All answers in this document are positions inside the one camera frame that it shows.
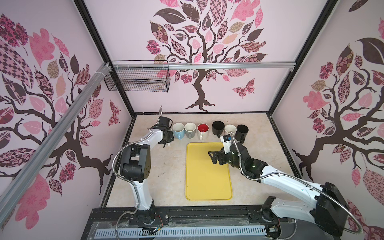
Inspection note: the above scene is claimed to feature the light blue mug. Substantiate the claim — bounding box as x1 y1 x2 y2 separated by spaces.
172 123 185 140

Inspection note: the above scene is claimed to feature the grey mug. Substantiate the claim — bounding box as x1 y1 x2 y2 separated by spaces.
184 123 197 139

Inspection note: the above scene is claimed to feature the cream white mug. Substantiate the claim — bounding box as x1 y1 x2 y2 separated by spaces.
197 124 210 141

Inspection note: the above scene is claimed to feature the dark green white-bottom mug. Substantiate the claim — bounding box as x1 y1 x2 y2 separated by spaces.
212 121 225 139

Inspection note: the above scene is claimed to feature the black mug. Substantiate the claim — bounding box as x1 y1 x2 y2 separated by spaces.
235 125 249 144

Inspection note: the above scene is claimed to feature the pale pink mug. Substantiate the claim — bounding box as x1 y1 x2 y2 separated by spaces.
225 124 237 135

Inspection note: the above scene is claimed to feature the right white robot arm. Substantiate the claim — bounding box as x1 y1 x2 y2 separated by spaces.
208 144 349 237

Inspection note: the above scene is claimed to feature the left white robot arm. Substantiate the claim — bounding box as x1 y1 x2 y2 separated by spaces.
119 116 174 211

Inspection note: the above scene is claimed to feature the yellow tray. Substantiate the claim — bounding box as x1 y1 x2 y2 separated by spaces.
185 142 233 201

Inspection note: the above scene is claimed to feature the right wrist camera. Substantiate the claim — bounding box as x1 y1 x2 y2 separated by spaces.
220 135 235 154

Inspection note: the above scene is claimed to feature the left metal cable conduit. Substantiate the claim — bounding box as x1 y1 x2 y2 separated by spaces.
111 104 164 211

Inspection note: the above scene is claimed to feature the black wire basket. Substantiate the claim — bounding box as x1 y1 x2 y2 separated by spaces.
104 60 171 93

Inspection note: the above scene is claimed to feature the back aluminium rail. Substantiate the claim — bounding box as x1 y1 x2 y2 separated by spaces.
112 61 296 70

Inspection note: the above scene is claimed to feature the aluminium rail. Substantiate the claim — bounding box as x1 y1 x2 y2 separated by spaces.
112 61 296 70
1 63 112 224

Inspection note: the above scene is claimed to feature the white slotted cable duct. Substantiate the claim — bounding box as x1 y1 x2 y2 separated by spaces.
93 226 267 240

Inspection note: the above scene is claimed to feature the black base frame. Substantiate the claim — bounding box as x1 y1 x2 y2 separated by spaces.
81 205 334 240

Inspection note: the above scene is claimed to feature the left aluminium rail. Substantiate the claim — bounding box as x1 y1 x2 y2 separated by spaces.
1 63 112 224

